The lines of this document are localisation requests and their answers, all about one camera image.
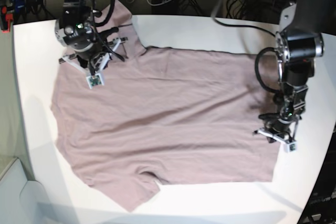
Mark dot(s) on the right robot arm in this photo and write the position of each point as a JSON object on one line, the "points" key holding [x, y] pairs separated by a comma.
{"points": [[77, 29]]}

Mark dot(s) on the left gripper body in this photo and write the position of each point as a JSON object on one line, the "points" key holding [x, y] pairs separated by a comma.
{"points": [[278, 129]]}

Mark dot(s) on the red and black clamp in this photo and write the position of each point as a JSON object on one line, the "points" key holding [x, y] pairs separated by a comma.
{"points": [[7, 18]]}

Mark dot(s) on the pink t-shirt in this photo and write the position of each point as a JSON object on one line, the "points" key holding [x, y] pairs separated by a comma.
{"points": [[165, 116]]}

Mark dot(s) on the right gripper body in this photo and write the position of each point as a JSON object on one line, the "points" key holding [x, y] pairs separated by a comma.
{"points": [[95, 56]]}

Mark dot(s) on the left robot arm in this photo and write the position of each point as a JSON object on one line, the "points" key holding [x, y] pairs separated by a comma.
{"points": [[299, 42]]}

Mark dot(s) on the white bin corner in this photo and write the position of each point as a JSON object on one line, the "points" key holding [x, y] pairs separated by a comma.
{"points": [[20, 197]]}

